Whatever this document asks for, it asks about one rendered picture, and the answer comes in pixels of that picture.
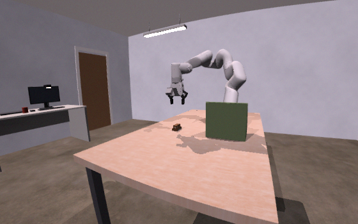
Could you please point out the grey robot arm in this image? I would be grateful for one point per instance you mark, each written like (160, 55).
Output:
(233, 70)

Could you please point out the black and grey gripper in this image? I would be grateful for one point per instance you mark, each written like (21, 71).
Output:
(179, 91)

